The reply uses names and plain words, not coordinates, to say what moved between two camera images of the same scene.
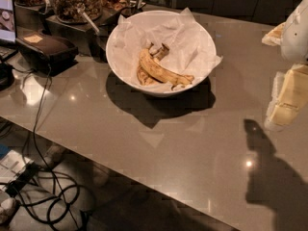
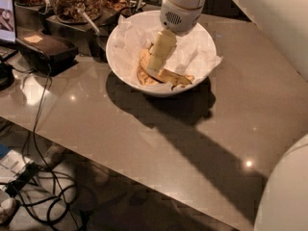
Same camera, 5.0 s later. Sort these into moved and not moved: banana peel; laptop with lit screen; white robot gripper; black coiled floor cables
Moved: white robot gripper
Not moved: laptop with lit screen; banana peel; black coiled floor cables
